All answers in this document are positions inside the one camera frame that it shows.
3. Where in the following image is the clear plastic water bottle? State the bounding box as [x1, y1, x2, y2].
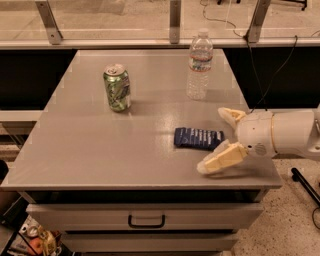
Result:
[187, 28, 213, 100]

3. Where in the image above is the blue rxbar blueberry wrapper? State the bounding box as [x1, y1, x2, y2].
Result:
[174, 127, 225, 151]

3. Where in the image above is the black drawer handle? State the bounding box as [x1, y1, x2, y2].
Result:
[127, 215, 166, 229]

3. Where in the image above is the green soda can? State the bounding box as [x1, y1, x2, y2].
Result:
[103, 64, 131, 112]

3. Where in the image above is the left metal railing post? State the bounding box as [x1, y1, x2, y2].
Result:
[35, 0, 63, 45]

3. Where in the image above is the clutter on lower shelf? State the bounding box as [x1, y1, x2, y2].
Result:
[5, 216, 62, 256]

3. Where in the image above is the black cable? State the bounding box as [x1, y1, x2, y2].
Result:
[199, 0, 299, 113]

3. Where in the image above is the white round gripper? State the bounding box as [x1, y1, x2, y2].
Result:
[197, 107, 276, 175]

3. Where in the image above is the middle metal railing post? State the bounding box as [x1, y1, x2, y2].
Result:
[169, 0, 181, 44]

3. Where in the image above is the metal railing post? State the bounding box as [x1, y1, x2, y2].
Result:
[169, 0, 181, 44]
[246, 0, 271, 43]
[35, 0, 63, 45]

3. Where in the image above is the black stand leg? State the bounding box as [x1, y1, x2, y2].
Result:
[291, 168, 320, 207]

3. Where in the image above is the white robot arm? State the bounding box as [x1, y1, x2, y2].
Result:
[197, 108, 320, 175]

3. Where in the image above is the right metal railing post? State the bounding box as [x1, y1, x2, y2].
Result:
[246, 0, 271, 43]

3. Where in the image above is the grey drawer cabinet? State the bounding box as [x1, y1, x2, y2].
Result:
[2, 50, 281, 255]

